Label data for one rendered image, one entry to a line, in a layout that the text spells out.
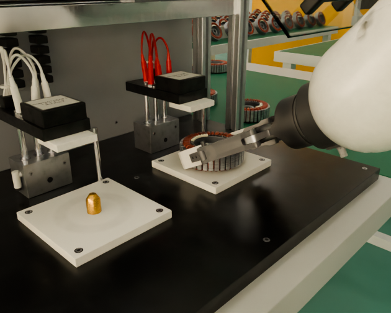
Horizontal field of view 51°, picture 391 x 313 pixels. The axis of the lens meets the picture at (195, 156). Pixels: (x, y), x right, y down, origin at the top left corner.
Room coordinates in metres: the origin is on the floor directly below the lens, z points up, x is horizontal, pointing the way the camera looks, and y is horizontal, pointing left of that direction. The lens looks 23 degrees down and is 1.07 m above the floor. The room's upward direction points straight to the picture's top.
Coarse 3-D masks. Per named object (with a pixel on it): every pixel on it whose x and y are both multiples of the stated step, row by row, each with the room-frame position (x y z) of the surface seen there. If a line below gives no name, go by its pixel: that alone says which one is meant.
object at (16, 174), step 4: (12, 172) 0.54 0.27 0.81; (16, 172) 0.54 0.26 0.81; (12, 176) 0.54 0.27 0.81; (16, 176) 0.54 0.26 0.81; (20, 176) 0.55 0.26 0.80; (16, 180) 0.54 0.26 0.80; (20, 180) 0.55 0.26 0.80; (16, 184) 0.54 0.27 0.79; (20, 184) 0.54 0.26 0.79; (16, 188) 0.54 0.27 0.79; (20, 188) 0.55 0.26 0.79
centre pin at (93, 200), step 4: (88, 196) 0.48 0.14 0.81; (92, 196) 0.48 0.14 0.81; (96, 196) 0.48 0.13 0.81; (88, 200) 0.48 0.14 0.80; (92, 200) 0.48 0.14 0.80; (96, 200) 0.48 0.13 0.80; (100, 200) 0.48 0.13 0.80; (88, 204) 0.48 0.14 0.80; (92, 204) 0.47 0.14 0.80; (96, 204) 0.48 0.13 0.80; (100, 204) 0.48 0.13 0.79; (88, 208) 0.48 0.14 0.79; (92, 208) 0.47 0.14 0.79; (96, 208) 0.48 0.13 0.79; (100, 208) 0.48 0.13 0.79; (88, 212) 0.48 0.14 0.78; (92, 212) 0.47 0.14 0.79; (96, 212) 0.48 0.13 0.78
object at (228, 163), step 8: (192, 136) 0.68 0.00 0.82; (200, 136) 0.68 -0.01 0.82; (208, 136) 0.69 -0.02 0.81; (216, 136) 0.69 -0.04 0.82; (224, 136) 0.69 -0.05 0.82; (184, 144) 0.64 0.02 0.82; (192, 144) 0.65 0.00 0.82; (200, 144) 0.68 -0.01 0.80; (240, 152) 0.63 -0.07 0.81; (216, 160) 0.60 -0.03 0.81; (224, 160) 0.61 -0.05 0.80; (232, 160) 0.61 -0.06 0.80; (240, 160) 0.63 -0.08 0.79; (200, 168) 0.61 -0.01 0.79; (208, 168) 0.61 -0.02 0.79; (216, 168) 0.60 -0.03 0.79; (224, 168) 0.61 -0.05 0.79
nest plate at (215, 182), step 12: (168, 156) 0.67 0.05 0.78; (252, 156) 0.67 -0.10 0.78; (156, 168) 0.65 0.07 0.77; (168, 168) 0.63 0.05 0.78; (180, 168) 0.62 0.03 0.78; (192, 168) 0.62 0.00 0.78; (240, 168) 0.62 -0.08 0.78; (252, 168) 0.62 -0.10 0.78; (264, 168) 0.65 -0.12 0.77; (192, 180) 0.59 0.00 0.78; (204, 180) 0.58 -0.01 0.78; (216, 180) 0.58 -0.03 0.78; (228, 180) 0.58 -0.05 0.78; (240, 180) 0.60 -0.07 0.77; (216, 192) 0.55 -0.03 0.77
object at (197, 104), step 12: (180, 72) 0.74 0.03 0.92; (132, 84) 0.75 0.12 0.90; (144, 84) 0.74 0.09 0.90; (156, 84) 0.71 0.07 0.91; (168, 84) 0.69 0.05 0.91; (180, 84) 0.67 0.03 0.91; (192, 84) 0.69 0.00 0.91; (204, 84) 0.71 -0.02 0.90; (144, 96) 0.74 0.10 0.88; (156, 96) 0.70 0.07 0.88; (168, 96) 0.68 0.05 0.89; (180, 96) 0.67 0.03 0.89; (192, 96) 0.69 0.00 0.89; (204, 96) 0.71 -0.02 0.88; (156, 108) 0.76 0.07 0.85; (180, 108) 0.67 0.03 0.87; (192, 108) 0.66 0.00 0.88; (204, 108) 0.68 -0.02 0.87
